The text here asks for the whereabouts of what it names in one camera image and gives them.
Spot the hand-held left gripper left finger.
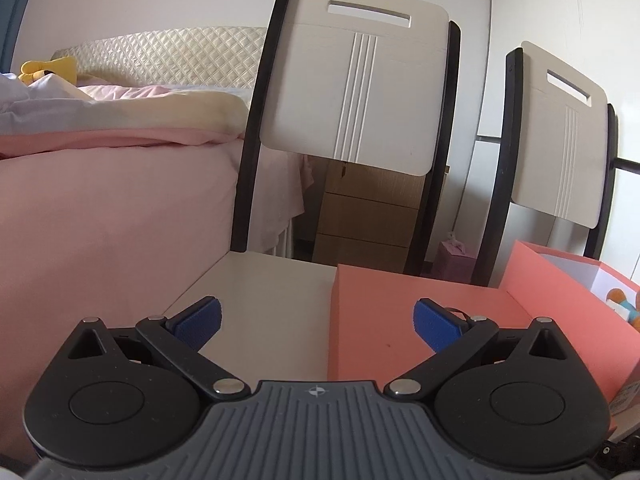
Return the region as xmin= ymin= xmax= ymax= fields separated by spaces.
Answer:
xmin=65 ymin=296 xmax=252 ymax=403

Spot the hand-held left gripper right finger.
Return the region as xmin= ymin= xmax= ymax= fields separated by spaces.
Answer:
xmin=381 ymin=297 xmax=573 ymax=403

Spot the small pink box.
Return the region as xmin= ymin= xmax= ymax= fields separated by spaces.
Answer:
xmin=432 ymin=232 xmax=481 ymax=286

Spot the coral pink open box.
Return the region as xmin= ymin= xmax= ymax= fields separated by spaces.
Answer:
xmin=500 ymin=240 xmax=640 ymax=411

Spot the bed with pink sheet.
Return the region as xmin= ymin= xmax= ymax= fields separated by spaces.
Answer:
xmin=0 ymin=130 xmax=306 ymax=463

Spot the wooden drawer cabinet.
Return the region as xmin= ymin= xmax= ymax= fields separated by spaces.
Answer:
xmin=312 ymin=155 xmax=426 ymax=273

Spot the colourful plush toy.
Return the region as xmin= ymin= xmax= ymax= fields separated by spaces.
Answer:
xmin=605 ymin=287 xmax=640 ymax=333

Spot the pink and cream duvet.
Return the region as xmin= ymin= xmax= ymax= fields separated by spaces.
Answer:
xmin=0 ymin=72 xmax=253 ymax=161

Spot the cream quilted headboard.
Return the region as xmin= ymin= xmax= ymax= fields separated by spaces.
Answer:
xmin=50 ymin=26 xmax=268 ymax=92

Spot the yellow plush toy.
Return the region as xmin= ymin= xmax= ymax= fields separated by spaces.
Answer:
xmin=19 ymin=56 xmax=78 ymax=85

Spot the white chair with black frame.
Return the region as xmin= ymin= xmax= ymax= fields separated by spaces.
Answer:
xmin=472 ymin=40 xmax=620 ymax=288
xmin=160 ymin=0 xmax=462 ymax=386

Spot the blue door frame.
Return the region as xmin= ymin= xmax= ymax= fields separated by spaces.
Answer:
xmin=0 ymin=0 xmax=42 ymax=73

